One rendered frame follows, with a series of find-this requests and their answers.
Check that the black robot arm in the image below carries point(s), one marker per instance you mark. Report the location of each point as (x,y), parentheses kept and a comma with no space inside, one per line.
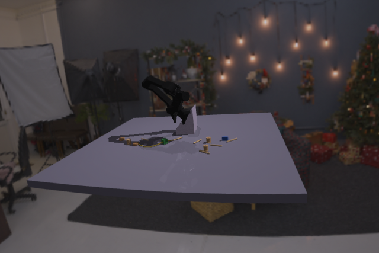
(152,83)

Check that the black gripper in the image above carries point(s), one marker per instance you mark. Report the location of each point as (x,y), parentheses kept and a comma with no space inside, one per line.
(183,112)

